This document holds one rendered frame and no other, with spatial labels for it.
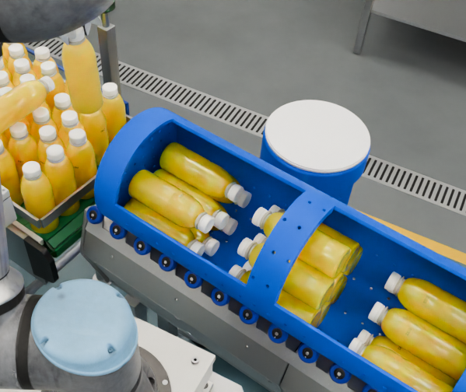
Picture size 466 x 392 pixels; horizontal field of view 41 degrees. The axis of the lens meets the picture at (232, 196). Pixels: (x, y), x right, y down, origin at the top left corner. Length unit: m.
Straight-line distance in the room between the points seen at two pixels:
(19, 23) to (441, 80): 3.32
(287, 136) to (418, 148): 1.74
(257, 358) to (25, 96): 0.81
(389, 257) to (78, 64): 0.76
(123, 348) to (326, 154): 0.97
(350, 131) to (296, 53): 2.12
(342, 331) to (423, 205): 1.72
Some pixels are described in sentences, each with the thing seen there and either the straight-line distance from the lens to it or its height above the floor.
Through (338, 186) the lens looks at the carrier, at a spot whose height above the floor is 0.98.
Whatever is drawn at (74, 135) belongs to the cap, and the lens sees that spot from 1.54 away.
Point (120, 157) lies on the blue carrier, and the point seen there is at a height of 1.20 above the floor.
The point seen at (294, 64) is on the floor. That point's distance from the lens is 3.68.
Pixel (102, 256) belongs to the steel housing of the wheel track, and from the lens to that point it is 1.59.
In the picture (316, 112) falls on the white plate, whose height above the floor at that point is 1.04.
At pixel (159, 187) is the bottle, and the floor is 1.14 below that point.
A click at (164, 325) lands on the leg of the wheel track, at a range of 2.09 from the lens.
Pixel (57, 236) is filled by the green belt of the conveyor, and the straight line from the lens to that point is 1.59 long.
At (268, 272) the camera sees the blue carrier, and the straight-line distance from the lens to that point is 1.18.
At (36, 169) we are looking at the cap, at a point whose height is 1.10.
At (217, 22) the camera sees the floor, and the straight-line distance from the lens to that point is 3.97.
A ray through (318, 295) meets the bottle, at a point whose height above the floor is 1.13.
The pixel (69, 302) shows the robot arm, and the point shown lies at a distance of 0.78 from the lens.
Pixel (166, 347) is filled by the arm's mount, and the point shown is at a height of 1.25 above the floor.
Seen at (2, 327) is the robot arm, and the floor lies 1.46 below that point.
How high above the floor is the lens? 2.12
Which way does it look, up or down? 48 degrees down
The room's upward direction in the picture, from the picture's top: 5 degrees clockwise
